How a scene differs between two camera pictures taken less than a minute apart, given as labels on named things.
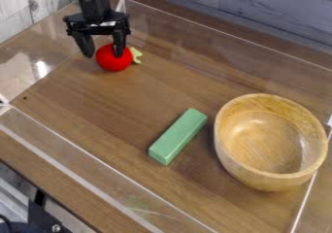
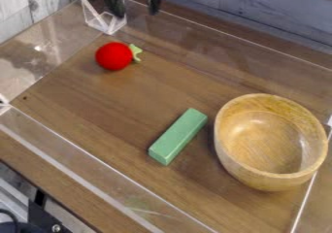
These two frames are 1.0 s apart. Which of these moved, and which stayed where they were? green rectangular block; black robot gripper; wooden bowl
Moved: black robot gripper
Stayed: wooden bowl; green rectangular block
